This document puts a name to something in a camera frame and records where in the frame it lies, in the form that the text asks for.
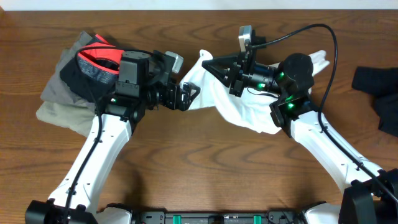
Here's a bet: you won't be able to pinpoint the folded grey olive garment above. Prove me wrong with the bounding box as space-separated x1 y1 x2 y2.
36 31 95 137

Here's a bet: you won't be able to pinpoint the folded black red shorts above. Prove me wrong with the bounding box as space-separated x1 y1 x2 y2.
60 34 124 103

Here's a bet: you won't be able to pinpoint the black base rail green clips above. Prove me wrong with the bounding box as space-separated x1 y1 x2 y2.
96 203 305 224

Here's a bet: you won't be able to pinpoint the white t-shirt with robot print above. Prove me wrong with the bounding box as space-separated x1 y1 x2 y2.
179 49 330 135

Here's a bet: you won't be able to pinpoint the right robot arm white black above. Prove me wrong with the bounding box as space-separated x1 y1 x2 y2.
202 53 397 223

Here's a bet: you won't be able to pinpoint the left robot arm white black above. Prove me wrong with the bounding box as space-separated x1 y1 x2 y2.
25 49 200 224

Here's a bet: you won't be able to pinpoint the black garment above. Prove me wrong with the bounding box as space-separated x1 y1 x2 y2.
352 67 397 137

